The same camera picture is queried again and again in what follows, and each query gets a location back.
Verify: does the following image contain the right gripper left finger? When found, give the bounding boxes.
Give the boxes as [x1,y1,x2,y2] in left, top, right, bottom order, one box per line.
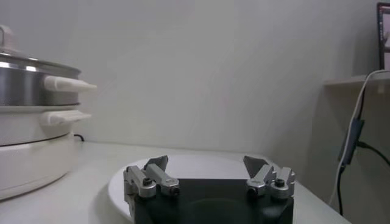
[123,155,180,204]

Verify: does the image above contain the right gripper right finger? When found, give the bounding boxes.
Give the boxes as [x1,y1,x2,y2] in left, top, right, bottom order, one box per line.
[243,155,296,200]

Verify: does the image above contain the round glass pot lid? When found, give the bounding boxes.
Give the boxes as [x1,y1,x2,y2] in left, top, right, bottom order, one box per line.
[0,24,82,76]

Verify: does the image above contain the perforated steel steamer basket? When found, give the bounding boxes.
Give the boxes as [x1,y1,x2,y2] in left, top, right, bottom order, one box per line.
[0,65,98,107]

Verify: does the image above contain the large white round plate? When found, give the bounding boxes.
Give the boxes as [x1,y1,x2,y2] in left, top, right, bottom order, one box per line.
[108,153,301,223]

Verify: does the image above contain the white shelf board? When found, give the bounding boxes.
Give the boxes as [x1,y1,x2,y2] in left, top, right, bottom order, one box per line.
[322,72,390,88]

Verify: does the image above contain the cream electric cooking pot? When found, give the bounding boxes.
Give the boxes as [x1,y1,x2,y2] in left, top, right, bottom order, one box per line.
[0,105,92,201]

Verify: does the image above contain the dark framed panel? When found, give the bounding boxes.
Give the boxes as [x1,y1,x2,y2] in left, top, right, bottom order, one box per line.
[377,2,390,71]

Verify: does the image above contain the grey inline cable adapter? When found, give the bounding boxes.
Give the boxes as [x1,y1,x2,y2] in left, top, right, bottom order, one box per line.
[338,118,366,167]

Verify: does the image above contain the black wall cable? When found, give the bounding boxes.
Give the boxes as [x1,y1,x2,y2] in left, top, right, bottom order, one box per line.
[336,140,390,217]

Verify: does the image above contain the white wall cable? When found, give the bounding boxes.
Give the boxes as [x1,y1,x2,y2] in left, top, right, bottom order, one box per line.
[328,69,390,208]

